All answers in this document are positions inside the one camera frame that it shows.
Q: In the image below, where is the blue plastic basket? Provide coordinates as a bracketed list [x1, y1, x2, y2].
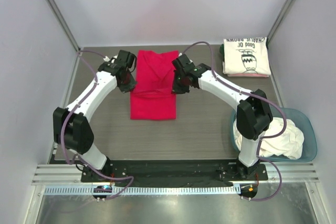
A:
[229, 106, 317, 163]

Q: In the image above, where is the folded pink t shirt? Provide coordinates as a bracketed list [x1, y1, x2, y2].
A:
[228, 73, 270, 78]

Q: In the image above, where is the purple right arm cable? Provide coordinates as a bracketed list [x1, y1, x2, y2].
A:
[182, 41, 288, 203]

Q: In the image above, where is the aluminium rail frame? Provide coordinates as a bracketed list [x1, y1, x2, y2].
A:
[32, 162, 319, 184]

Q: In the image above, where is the red t shirt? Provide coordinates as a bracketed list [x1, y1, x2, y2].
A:
[130, 50, 179, 121]

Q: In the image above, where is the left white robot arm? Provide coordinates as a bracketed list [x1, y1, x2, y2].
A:
[52, 50, 137, 182]

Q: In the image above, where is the crumpled white t shirt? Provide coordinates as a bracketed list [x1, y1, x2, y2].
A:
[233, 118, 304, 159]

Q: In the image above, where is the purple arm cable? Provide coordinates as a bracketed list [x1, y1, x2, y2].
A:
[59, 50, 134, 200]
[182, 41, 288, 203]

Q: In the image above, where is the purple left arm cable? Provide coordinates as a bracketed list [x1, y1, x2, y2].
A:
[59, 50, 134, 200]

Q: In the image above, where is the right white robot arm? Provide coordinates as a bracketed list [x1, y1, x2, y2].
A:
[172, 54, 272, 180]

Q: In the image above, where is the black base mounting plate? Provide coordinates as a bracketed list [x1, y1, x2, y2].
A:
[80, 158, 269, 187]

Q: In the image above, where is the folded dark green t shirt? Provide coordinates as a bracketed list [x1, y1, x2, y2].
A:
[219, 44, 225, 62]

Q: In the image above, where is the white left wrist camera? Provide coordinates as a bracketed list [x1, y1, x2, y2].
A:
[103, 55, 118, 63]

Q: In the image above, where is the folded white printed t shirt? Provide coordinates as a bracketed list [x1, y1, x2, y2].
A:
[223, 37, 271, 76]

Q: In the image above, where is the aluminium corner post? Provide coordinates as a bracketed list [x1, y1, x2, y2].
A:
[46, 0, 80, 51]
[267, 0, 296, 46]

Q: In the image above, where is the left aluminium corner post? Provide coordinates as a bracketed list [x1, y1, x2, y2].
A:
[46, 0, 80, 51]

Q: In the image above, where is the right aluminium corner post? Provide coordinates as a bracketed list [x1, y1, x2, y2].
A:
[267, 0, 296, 46]

